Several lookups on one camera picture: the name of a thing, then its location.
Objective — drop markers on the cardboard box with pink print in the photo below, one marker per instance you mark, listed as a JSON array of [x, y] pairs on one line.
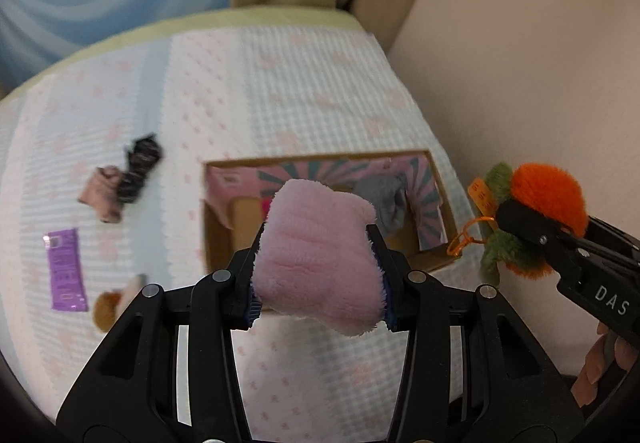
[[220, 233]]

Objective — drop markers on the beige pink sock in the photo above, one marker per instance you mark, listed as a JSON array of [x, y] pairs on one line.
[[102, 193]]

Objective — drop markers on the purple packet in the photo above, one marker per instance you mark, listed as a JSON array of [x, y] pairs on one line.
[[65, 270]]

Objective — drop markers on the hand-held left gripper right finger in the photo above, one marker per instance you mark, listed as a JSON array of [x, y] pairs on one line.
[[396, 273]]

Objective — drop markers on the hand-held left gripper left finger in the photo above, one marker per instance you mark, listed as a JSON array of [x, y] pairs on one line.
[[239, 275]]

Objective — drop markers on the brown and cream plush toy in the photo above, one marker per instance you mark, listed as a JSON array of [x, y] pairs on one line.
[[112, 305]]

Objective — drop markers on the orange and green plush toy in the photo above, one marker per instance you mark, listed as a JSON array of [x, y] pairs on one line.
[[547, 188]]

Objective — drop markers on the person's right hand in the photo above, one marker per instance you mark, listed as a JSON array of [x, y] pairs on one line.
[[597, 363]]

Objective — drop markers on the green bed sheet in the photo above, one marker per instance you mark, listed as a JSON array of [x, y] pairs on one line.
[[150, 25]]

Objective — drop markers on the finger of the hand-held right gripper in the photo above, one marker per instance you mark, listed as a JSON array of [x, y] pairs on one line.
[[612, 235], [530, 225]]

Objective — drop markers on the magenta cloth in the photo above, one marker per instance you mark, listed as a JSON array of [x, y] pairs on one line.
[[264, 209]]

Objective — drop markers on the grey cloth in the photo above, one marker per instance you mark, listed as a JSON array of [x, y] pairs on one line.
[[387, 203]]

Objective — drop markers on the pink fluffy sock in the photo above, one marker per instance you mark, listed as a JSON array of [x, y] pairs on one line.
[[317, 253]]

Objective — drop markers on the checked pastel bed blanket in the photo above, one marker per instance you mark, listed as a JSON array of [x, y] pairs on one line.
[[310, 98]]

